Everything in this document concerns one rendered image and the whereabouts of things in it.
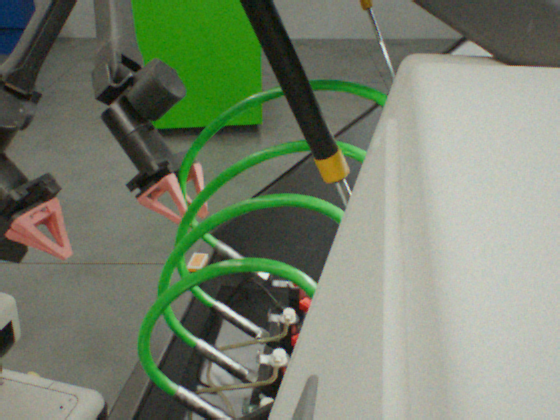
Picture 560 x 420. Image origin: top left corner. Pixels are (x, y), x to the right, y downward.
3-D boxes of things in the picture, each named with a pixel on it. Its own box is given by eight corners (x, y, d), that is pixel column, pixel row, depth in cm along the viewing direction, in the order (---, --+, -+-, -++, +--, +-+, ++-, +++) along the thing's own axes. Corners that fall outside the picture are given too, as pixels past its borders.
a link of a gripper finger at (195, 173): (227, 201, 83) (192, 151, 82) (204, 214, 76) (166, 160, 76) (198, 223, 86) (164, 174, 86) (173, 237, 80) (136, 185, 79)
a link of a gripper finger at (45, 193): (63, 255, 67) (11, 197, 66) (42, 278, 71) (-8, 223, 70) (101, 229, 72) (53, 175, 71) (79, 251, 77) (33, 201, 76)
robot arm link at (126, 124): (113, 111, 83) (89, 115, 78) (142, 84, 80) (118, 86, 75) (139, 148, 84) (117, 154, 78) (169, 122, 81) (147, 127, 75)
